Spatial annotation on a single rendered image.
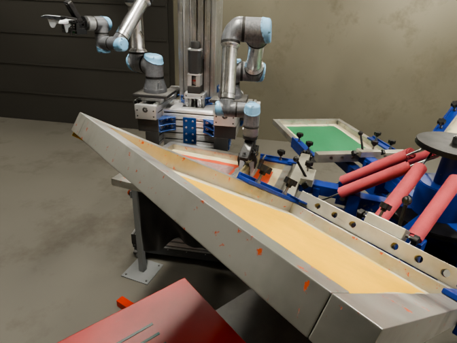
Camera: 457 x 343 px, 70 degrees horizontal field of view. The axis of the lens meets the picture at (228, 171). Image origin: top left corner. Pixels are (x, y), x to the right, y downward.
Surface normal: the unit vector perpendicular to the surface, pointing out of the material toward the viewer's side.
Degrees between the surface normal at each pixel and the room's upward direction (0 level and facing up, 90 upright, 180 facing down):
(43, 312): 0
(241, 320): 0
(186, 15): 90
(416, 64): 90
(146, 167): 58
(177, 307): 0
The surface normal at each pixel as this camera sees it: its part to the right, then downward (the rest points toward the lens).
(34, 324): 0.04, -0.90
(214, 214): -0.63, -0.27
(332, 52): -0.14, 0.42
